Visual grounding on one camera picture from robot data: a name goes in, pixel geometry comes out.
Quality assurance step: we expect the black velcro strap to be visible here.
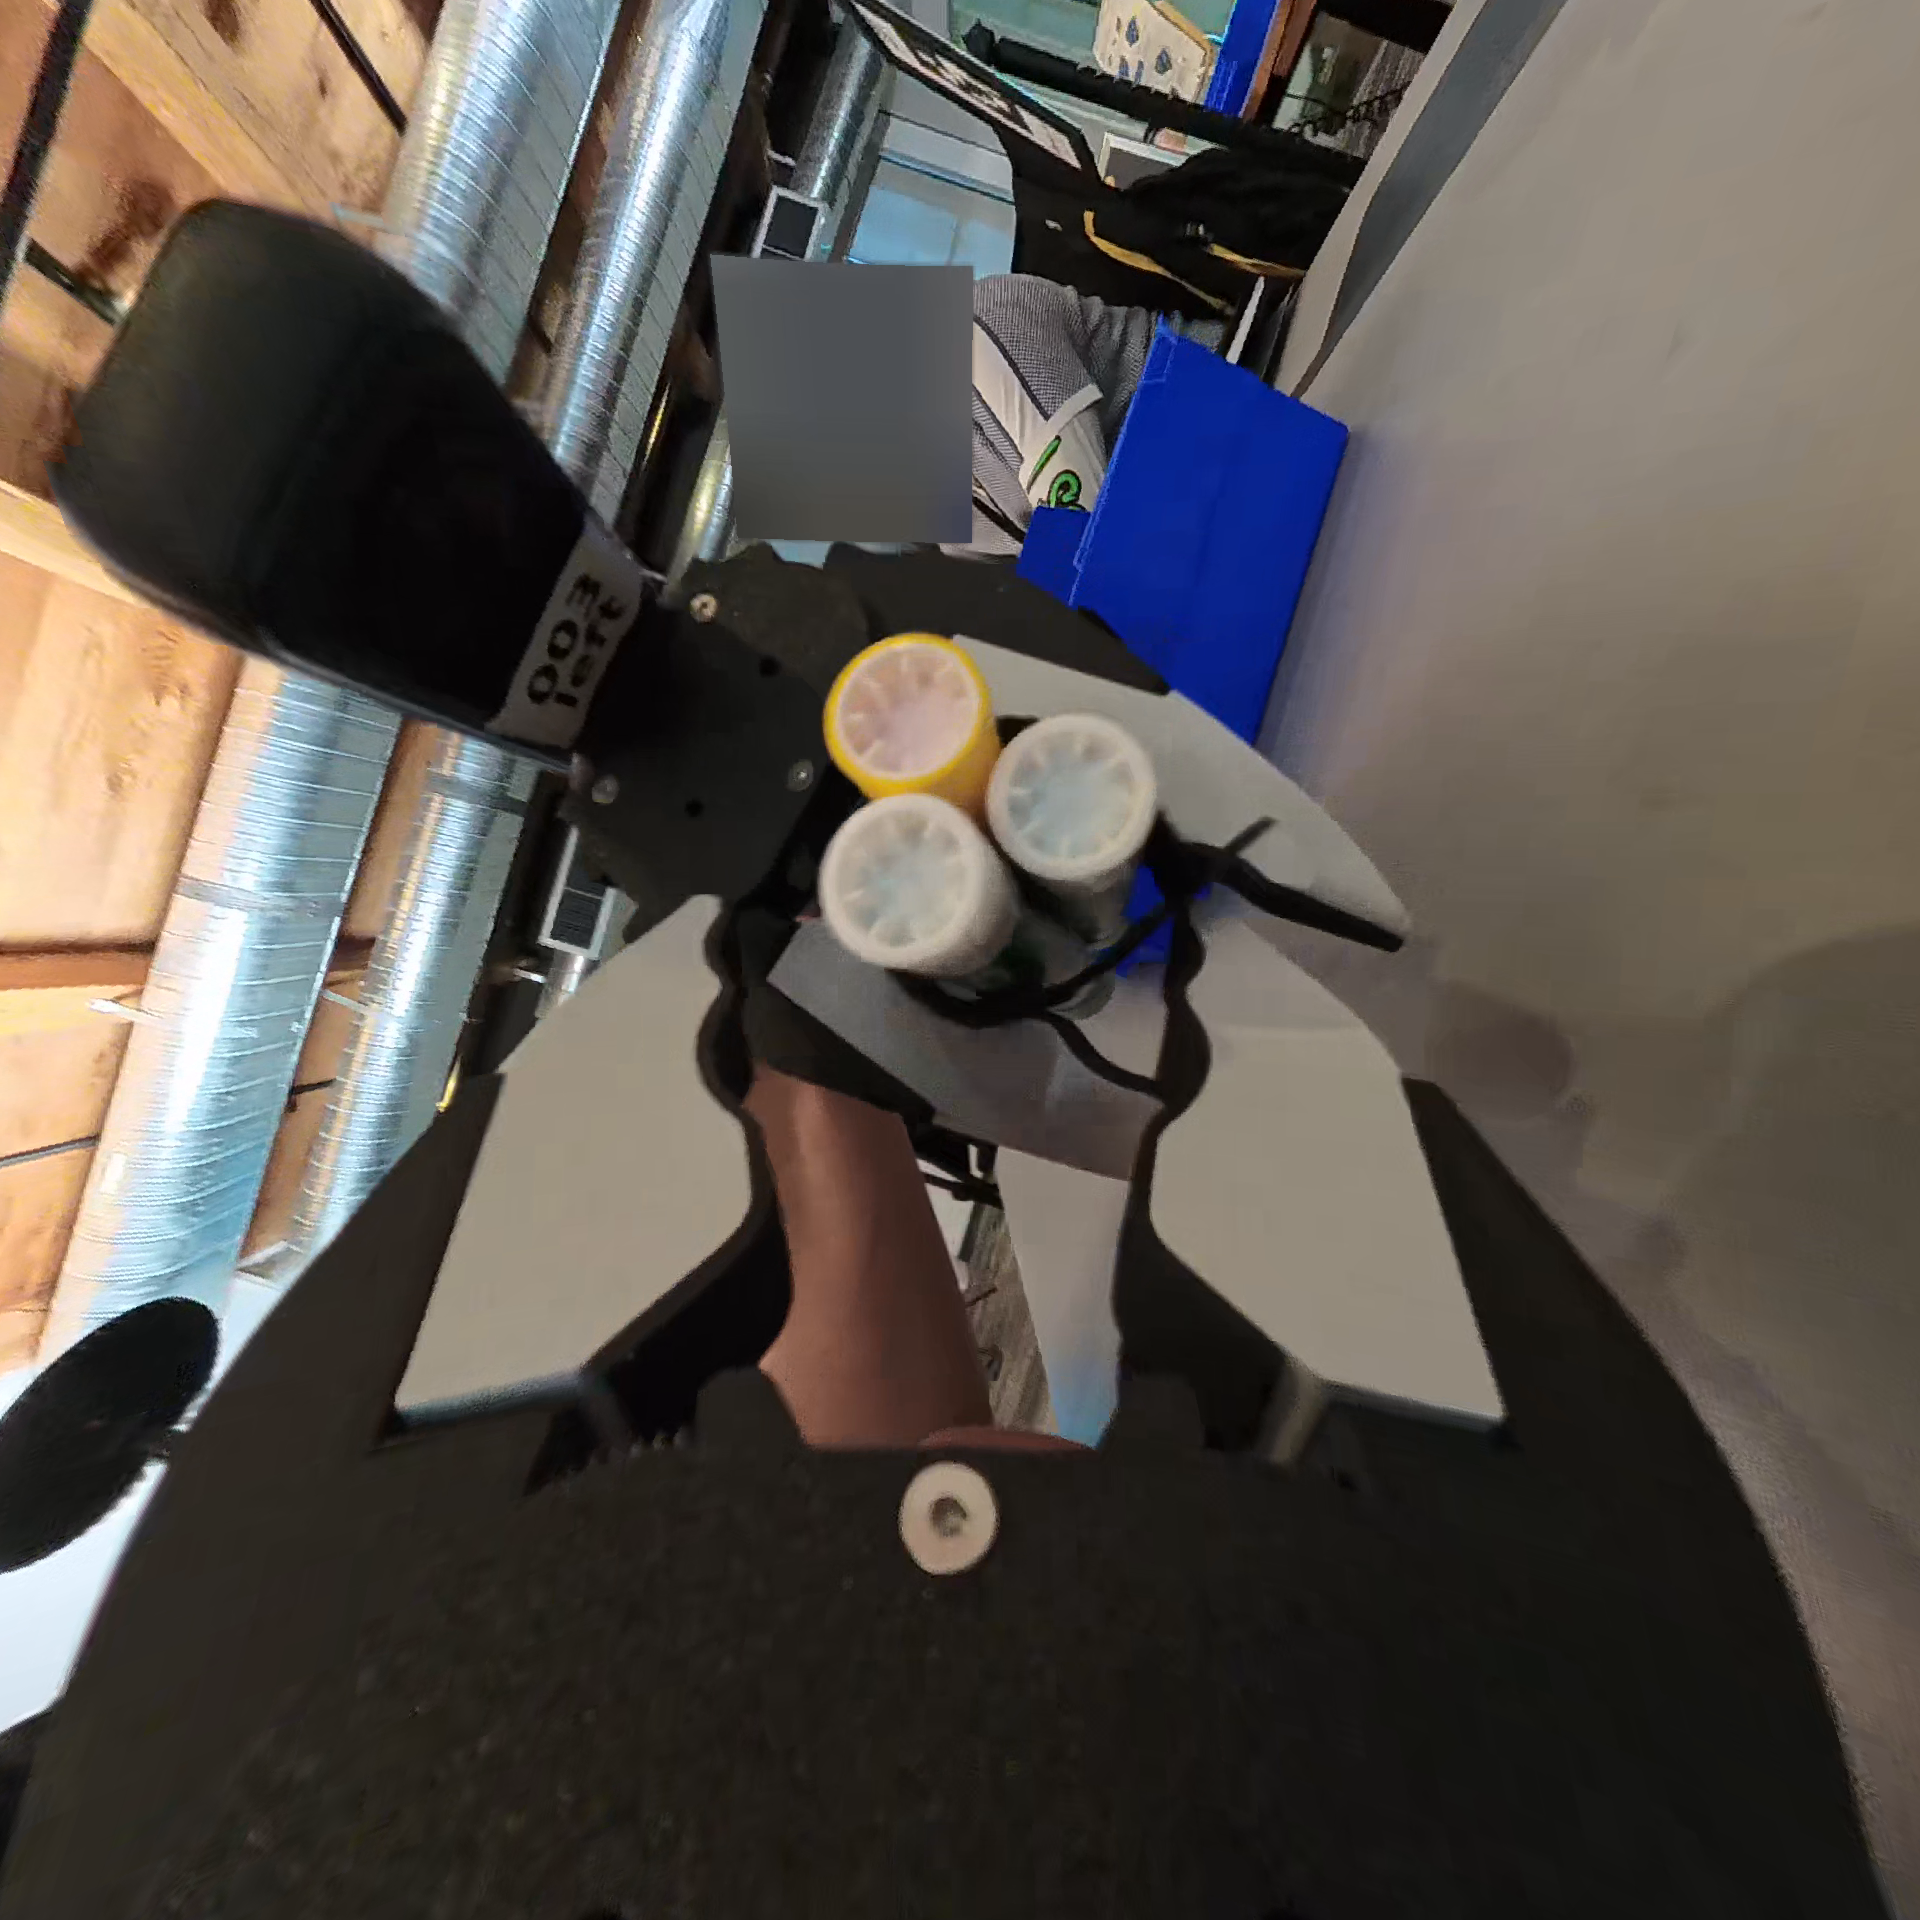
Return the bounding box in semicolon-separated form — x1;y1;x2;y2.
899;816;1407;1104

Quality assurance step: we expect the cardboard box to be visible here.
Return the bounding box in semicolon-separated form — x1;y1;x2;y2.
1093;0;1219;97

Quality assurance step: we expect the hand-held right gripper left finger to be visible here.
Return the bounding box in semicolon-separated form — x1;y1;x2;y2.
392;897;797;1449

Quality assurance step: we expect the green white dry erase marker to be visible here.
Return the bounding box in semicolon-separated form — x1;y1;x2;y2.
983;711;1160;939

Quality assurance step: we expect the black bag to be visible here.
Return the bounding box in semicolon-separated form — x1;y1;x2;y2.
1013;152;1359;326

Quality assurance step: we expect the person's left forearm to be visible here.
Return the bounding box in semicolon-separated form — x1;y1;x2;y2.
745;1068;1088;1462

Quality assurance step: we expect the grey desk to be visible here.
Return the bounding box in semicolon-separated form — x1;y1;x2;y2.
1251;0;1920;1920

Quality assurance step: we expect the silver ventilation duct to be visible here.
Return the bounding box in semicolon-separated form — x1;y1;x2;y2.
790;24;904;260
35;0;632;1360
322;0;787;1121

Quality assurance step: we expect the yellow highlighter marker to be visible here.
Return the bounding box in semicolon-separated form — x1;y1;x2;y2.
823;632;1001;807

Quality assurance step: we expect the black white patterned board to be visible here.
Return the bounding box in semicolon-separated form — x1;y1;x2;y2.
862;0;1119;178

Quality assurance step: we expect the large blue plastic bin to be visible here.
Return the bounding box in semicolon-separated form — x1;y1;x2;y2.
1067;320;1353;747

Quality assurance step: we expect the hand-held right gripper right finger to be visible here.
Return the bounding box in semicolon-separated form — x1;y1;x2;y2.
1113;895;1513;1462

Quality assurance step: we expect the black round disc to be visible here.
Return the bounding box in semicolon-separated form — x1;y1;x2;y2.
0;1297;221;1574

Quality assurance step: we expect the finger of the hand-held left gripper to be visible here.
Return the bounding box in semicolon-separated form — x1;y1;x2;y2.
947;633;1414;923
767;931;1185;1191

